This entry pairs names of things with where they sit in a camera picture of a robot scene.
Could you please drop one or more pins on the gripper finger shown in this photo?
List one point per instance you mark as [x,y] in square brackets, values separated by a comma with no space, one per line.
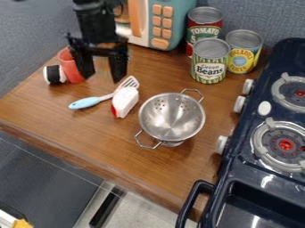
[84,63]
[118,67]

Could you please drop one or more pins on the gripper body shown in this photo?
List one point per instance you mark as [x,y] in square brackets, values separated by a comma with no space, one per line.
[101,45]

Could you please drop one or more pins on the red cup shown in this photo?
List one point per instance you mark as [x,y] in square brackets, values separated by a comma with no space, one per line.
[69,66]

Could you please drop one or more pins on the black and white toy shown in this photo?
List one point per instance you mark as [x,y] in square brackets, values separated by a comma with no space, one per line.
[54,74]

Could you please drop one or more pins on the red and white toy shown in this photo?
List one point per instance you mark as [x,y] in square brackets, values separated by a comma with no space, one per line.
[124,101]

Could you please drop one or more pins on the toy microwave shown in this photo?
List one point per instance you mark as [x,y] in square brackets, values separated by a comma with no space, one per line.
[153,22]

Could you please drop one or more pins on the silver strainer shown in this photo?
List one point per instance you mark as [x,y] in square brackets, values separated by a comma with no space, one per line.
[171,117]

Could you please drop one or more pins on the green beans can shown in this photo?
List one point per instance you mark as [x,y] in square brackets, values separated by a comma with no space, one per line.
[209,61]

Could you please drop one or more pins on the red tomato can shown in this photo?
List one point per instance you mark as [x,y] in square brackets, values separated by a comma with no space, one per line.
[203,28]

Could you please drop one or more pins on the yellow pineapple can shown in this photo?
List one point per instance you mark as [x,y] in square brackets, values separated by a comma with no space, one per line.
[243,52]

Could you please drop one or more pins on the toy stove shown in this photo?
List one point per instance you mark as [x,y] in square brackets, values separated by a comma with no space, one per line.
[262,142]

